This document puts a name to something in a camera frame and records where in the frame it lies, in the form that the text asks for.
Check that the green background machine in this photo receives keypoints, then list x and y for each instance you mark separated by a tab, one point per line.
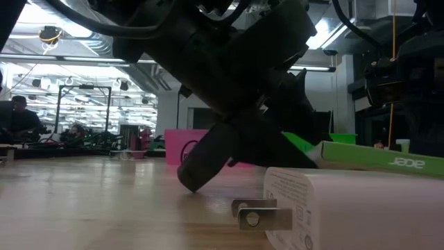
157	143

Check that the white cup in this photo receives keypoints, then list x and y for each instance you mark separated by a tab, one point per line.
403	146

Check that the long ceiling light strip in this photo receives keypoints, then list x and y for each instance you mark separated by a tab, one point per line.
69	59

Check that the pale pink wall charger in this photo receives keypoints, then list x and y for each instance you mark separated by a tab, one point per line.
364	208

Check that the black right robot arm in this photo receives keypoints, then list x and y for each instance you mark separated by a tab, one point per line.
423	69

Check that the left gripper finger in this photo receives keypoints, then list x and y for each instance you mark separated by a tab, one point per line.
270	149
208	156

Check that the black background monitor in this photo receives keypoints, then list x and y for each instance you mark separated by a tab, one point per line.
6	114

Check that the translucent red plastic bin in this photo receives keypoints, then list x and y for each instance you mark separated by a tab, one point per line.
175	146

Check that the black aluminium table frame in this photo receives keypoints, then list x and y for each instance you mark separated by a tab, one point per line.
52	152

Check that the person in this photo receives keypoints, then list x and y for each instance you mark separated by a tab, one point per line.
76	132
22	121

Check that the red background machine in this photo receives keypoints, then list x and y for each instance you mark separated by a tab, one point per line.
145	137

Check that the white green-edged product box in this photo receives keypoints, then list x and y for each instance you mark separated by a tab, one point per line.
381	159

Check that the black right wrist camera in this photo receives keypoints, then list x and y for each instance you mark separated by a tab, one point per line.
385	83

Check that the black gantry frame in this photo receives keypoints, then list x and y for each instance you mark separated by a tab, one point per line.
85	87

